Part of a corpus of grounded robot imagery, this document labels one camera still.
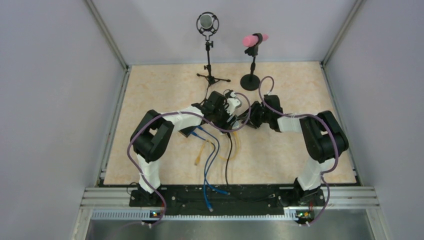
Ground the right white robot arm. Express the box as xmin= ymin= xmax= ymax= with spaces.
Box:
xmin=242 ymin=95 xmax=349 ymax=206

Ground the black tripod microphone stand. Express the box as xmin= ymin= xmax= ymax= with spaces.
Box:
xmin=196 ymin=35 xmax=231 ymax=102

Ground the black power adapter upper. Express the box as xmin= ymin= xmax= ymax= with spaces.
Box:
xmin=224 ymin=89 xmax=236 ymax=98

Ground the black cable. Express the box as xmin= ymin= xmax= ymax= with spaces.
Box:
xmin=224 ymin=132 xmax=276 ymax=202

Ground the blue ethernet cable short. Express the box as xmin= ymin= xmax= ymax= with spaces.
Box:
xmin=197 ymin=126 xmax=230 ymax=196

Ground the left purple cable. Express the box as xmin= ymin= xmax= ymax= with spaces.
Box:
xmin=127 ymin=92 xmax=253 ymax=228

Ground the white slotted cable duct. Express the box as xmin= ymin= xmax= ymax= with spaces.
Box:
xmin=91 ymin=208 xmax=312 ymax=221

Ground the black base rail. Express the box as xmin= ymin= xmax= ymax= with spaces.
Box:
xmin=129 ymin=184 xmax=325 ymax=216

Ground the grey studio microphone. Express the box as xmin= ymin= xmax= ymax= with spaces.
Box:
xmin=196 ymin=11 xmax=220 ymax=38

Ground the yellow ethernet cable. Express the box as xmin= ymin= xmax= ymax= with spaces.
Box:
xmin=194 ymin=130 xmax=241 ymax=167

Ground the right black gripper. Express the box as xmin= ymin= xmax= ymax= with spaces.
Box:
xmin=238 ymin=102 xmax=272 ymax=129

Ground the pink foam microphone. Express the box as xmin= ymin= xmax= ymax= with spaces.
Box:
xmin=242 ymin=33 xmax=269 ymax=47

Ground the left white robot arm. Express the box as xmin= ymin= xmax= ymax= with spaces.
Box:
xmin=127 ymin=90 xmax=243 ymax=207

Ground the black round-base microphone stand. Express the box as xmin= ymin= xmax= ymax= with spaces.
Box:
xmin=240 ymin=46 xmax=260 ymax=91

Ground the white network switch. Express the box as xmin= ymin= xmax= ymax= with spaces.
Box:
xmin=231 ymin=120 xmax=241 ymax=130

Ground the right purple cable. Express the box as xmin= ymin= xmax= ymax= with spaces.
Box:
xmin=258 ymin=76 xmax=340 ymax=226

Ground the purple cable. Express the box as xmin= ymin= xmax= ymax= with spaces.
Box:
xmin=127 ymin=92 xmax=253 ymax=228
xmin=258 ymin=76 xmax=340 ymax=226

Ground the black network switch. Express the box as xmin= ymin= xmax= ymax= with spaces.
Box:
xmin=178 ymin=125 xmax=198 ymax=138

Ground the blue ethernet cable long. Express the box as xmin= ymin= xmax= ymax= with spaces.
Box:
xmin=191 ymin=131 xmax=217 ymax=212

